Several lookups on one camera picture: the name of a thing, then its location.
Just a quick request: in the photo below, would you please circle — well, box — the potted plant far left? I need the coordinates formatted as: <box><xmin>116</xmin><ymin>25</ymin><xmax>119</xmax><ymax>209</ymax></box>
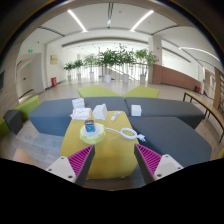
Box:
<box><xmin>64</xmin><ymin>62</ymin><xmax>74</xmax><ymax>81</ymax></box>

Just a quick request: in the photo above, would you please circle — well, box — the long wooden bench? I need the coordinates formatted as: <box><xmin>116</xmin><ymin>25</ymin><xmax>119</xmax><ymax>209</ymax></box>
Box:
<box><xmin>183</xmin><ymin>91</ymin><xmax>224</xmax><ymax>141</ymax></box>

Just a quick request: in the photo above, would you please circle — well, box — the white cube box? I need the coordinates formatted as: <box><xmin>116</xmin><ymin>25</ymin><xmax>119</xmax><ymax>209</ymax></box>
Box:
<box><xmin>131</xmin><ymin>105</ymin><xmax>142</xmax><ymax>116</ymax></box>

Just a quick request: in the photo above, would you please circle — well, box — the lime green side bench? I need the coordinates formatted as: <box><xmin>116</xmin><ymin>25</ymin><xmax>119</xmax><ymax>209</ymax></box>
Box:
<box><xmin>0</xmin><ymin>96</ymin><xmax>39</xmax><ymax>136</ymax></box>

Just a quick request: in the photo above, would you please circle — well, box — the grey sofa front right section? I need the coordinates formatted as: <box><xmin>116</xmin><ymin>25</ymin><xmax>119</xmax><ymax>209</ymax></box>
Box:
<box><xmin>129</xmin><ymin>117</ymin><xmax>212</xmax><ymax>167</ymax></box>

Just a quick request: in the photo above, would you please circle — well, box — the brown reception counter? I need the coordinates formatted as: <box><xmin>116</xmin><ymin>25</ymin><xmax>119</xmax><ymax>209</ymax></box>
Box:
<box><xmin>152</xmin><ymin>64</ymin><xmax>201</xmax><ymax>90</ymax></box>

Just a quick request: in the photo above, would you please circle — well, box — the white power cable with plug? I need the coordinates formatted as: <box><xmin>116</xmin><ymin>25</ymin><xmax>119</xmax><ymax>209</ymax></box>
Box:
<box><xmin>103</xmin><ymin>126</ymin><xmax>147</xmax><ymax>143</ymax></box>

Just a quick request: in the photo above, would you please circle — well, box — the green sofa section right rear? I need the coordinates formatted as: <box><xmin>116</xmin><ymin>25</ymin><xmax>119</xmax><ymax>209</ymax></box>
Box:
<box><xmin>123</xmin><ymin>86</ymin><xmax>159</xmax><ymax>98</ymax></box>

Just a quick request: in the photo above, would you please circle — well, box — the stack of white napkins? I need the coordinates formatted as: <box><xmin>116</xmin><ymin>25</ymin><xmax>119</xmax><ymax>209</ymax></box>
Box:
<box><xmin>72</xmin><ymin>98</ymin><xmax>85</xmax><ymax>109</ymax></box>

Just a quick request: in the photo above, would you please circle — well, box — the white patterned cloth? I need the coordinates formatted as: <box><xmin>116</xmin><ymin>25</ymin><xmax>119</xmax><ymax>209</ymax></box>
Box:
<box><xmin>71</xmin><ymin>108</ymin><xmax>91</xmax><ymax>120</ymax></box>

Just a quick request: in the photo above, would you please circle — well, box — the round yellow power strip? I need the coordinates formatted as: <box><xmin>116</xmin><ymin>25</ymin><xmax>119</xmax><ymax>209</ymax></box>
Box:
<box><xmin>80</xmin><ymin>123</ymin><xmax>106</xmax><ymax>145</ymax></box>

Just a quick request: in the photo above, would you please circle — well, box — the green sofa section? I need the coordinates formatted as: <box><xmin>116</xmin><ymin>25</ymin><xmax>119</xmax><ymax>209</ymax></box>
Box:
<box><xmin>78</xmin><ymin>85</ymin><xmax>119</xmax><ymax>98</ymax></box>
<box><xmin>123</xmin><ymin>86</ymin><xmax>159</xmax><ymax>98</ymax></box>

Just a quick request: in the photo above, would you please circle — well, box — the red fire extinguisher box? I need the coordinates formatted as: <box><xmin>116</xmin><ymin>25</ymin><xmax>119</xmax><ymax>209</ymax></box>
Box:
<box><xmin>51</xmin><ymin>77</ymin><xmax>57</xmax><ymax>87</ymax></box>

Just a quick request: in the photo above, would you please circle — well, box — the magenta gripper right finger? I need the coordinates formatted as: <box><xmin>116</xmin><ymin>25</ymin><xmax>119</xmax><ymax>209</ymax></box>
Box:
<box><xmin>134</xmin><ymin>144</ymin><xmax>183</xmax><ymax>184</ymax></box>

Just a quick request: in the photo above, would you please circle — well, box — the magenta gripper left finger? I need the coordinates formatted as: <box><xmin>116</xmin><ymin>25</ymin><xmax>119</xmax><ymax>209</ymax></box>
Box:
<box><xmin>47</xmin><ymin>145</ymin><xmax>95</xmax><ymax>186</ymax></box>

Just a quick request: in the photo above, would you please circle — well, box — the grey sofa left section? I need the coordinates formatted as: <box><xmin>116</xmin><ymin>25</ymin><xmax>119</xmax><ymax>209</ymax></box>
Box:
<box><xmin>28</xmin><ymin>97</ymin><xmax>130</xmax><ymax>136</ymax></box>

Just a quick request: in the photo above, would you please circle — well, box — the potted plant far right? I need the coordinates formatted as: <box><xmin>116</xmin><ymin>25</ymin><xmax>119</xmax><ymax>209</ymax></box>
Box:
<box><xmin>135</xmin><ymin>49</ymin><xmax>157</xmax><ymax>84</ymax></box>

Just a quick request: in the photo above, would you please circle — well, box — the dark grey cube stool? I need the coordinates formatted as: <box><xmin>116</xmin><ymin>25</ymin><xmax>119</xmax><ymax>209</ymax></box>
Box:
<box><xmin>3</xmin><ymin>110</ymin><xmax>23</xmax><ymax>134</ymax></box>

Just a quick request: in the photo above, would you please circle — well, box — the white tissue box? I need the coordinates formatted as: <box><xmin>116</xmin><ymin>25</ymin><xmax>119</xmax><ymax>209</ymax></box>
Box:
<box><xmin>93</xmin><ymin>104</ymin><xmax>107</xmax><ymax>120</ymax></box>

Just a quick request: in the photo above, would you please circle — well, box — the grey sofa rear right section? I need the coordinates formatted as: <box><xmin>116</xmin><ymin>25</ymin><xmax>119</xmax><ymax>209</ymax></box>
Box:
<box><xmin>125</xmin><ymin>97</ymin><xmax>204</xmax><ymax>129</ymax></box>

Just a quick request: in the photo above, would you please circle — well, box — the white remote control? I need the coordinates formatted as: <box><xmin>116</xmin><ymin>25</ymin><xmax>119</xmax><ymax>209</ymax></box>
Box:
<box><xmin>111</xmin><ymin>111</ymin><xmax>120</xmax><ymax>121</ymax></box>

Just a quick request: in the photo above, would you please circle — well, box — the potted plant centre right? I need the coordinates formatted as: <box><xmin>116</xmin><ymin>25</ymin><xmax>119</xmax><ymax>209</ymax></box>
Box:
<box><xmin>116</xmin><ymin>45</ymin><xmax>135</xmax><ymax>83</ymax></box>

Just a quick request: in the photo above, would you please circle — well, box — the yellow upholstered bench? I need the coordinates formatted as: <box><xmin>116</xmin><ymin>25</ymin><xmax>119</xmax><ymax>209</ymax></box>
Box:
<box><xmin>60</xmin><ymin>111</ymin><xmax>138</xmax><ymax>179</ymax></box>

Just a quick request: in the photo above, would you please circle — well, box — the green sofa section left rear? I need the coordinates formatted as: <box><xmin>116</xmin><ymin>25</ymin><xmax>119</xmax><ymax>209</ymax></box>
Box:
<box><xmin>78</xmin><ymin>85</ymin><xmax>119</xmax><ymax>98</ymax></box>

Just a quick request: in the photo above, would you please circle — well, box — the potted plant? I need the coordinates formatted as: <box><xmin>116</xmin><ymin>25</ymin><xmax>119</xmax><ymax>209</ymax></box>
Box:
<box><xmin>84</xmin><ymin>54</ymin><xmax>97</xmax><ymax>82</ymax></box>
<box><xmin>98</xmin><ymin>49</ymin><xmax>117</xmax><ymax>83</ymax></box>
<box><xmin>64</xmin><ymin>62</ymin><xmax>74</xmax><ymax>81</ymax></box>
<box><xmin>135</xmin><ymin>49</ymin><xmax>157</xmax><ymax>84</ymax></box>
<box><xmin>116</xmin><ymin>45</ymin><xmax>135</xmax><ymax>83</ymax></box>
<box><xmin>74</xmin><ymin>59</ymin><xmax>84</xmax><ymax>81</ymax></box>

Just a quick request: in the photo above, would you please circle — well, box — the blue charger block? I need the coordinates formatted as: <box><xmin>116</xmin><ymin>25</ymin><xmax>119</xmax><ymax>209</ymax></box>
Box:
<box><xmin>85</xmin><ymin>120</ymin><xmax>95</xmax><ymax>132</ymax></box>

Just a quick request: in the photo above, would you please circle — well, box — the grey sofa section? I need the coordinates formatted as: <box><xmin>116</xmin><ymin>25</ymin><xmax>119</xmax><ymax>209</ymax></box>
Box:
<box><xmin>125</xmin><ymin>97</ymin><xmax>204</xmax><ymax>129</ymax></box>
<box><xmin>28</xmin><ymin>97</ymin><xmax>130</xmax><ymax>136</ymax></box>
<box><xmin>129</xmin><ymin>117</ymin><xmax>212</xmax><ymax>167</ymax></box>

